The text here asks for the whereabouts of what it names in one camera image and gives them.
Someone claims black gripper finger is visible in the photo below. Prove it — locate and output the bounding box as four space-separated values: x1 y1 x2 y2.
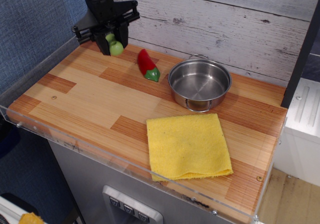
93 32 111 56
114 25 129 48

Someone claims grey cabinet with dispenser panel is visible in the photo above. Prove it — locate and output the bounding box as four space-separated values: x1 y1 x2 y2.
49 141 230 224

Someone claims clear acrylic left guard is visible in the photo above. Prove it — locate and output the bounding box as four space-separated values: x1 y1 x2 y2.
0 20 98 107

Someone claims clear acrylic guard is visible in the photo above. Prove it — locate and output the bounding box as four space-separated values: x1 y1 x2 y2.
1 99 287 224
0 20 98 107

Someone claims clear acrylic front guard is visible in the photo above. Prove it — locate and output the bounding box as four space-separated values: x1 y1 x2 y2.
1 99 287 224

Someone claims steel pot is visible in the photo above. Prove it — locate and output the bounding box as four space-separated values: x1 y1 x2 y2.
167 54 232 113

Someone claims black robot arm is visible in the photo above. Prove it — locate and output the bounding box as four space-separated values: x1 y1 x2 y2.
72 0 140 56

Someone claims green grey toy spatula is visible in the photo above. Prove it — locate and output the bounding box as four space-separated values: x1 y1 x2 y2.
105 33 124 56

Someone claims yellow cloth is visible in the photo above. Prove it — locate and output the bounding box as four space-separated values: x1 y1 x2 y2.
146 113 233 182

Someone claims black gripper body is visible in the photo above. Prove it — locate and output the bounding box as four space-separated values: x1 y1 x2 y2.
72 0 140 44

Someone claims dark grey right post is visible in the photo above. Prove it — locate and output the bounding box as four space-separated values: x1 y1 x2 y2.
280 0 320 109

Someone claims yellow object bottom left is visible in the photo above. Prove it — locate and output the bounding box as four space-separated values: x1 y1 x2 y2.
18 212 45 224

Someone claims red toy chili pepper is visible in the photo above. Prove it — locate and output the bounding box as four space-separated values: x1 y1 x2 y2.
137 49 161 82

